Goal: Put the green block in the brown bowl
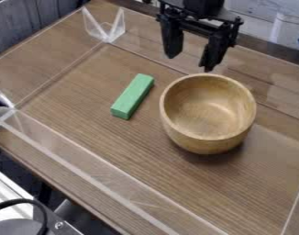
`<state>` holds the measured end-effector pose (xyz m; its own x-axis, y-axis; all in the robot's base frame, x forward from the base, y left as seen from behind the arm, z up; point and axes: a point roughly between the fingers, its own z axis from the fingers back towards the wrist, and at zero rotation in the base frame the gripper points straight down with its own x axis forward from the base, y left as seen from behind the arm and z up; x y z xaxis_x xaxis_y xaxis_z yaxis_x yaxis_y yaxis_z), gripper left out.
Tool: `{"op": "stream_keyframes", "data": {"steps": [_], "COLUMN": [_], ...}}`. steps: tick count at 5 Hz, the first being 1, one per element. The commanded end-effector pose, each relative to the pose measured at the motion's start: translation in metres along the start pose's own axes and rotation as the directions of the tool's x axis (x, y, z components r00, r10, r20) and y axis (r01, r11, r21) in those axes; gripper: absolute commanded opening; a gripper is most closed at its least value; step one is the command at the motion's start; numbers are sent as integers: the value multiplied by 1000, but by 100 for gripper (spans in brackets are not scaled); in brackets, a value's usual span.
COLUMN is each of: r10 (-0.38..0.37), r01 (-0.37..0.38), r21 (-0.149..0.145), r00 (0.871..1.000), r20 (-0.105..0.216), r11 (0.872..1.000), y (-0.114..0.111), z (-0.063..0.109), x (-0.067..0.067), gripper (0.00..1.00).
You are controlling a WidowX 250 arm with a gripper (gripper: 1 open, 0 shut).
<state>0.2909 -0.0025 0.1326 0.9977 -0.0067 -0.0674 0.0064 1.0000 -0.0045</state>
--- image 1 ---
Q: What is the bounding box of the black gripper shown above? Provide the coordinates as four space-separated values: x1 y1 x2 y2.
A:
157 0 244 73

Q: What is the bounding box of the green rectangular block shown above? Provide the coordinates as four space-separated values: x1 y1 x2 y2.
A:
110 73 154 120

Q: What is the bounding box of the brown wooden bowl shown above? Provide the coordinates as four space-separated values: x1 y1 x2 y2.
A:
158 73 257 155

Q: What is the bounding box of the white bin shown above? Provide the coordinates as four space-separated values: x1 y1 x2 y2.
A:
269 13 299 50

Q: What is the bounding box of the clear acrylic enclosure wall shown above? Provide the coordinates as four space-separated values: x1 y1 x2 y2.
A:
0 3 299 235

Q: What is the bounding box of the grey metal bracket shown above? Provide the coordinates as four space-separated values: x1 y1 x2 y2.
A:
36 200 82 235

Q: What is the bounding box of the black cable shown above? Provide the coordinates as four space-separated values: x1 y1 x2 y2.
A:
0 197 49 235

